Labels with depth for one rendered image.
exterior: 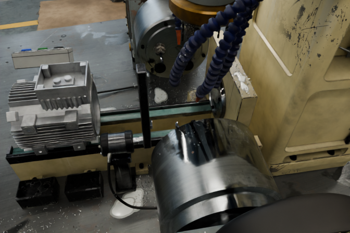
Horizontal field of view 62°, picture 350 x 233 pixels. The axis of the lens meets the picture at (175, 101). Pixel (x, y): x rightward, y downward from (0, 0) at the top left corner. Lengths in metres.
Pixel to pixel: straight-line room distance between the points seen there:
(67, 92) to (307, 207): 0.60
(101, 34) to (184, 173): 1.15
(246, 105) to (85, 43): 1.00
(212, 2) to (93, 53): 0.91
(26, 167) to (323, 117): 0.84
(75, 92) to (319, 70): 0.56
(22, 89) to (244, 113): 0.56
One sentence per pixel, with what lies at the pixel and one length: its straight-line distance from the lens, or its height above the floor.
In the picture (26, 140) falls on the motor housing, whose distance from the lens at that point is 0.84.
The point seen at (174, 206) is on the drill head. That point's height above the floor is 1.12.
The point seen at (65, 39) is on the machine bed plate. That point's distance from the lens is 1.59.
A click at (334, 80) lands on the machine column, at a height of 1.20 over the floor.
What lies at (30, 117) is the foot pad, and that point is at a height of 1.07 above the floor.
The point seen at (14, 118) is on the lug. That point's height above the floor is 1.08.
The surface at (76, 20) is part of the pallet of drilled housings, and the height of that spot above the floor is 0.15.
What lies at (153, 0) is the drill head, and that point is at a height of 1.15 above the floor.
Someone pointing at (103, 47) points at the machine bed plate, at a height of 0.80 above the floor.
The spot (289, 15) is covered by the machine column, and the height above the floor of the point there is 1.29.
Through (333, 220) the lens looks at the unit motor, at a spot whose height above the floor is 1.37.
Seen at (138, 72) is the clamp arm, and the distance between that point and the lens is 0.59.
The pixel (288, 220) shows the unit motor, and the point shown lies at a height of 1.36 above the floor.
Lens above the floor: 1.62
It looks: 45 degrees down
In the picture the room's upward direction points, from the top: 1 degrees clockwise
